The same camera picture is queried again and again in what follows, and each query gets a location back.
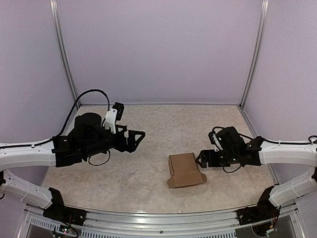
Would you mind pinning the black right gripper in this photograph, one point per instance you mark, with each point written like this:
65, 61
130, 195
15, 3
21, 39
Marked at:
212, 162

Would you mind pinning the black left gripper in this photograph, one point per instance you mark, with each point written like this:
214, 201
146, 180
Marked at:
131, 146

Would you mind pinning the brown cardboard box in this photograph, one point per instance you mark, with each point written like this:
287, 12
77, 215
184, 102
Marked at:
184, 171

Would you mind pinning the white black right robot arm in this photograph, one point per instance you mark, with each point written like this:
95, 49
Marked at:
231, 148

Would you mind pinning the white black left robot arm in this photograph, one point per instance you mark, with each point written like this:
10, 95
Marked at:
89, 137

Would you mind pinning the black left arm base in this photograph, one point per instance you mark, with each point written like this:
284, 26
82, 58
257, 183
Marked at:
58, 211

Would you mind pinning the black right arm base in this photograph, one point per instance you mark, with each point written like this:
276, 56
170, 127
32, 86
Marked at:
263, 210

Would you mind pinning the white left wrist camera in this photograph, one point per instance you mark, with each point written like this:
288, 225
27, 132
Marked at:
113, 115

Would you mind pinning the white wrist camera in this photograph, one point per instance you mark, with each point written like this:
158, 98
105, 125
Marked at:
113, 115
212, 140

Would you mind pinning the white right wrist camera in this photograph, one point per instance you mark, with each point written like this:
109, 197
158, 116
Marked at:
212, 140

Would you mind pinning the front aluminium frame rail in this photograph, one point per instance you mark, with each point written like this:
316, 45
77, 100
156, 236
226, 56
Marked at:
213, 224

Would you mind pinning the left aluminium frame post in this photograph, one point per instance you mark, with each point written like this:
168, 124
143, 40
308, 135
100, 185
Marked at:
62, 49

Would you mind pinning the aluminium frame post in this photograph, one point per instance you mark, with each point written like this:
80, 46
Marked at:
62, 49
256, 53

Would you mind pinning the right aluminium frame post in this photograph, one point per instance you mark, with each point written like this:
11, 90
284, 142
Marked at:
256, 53

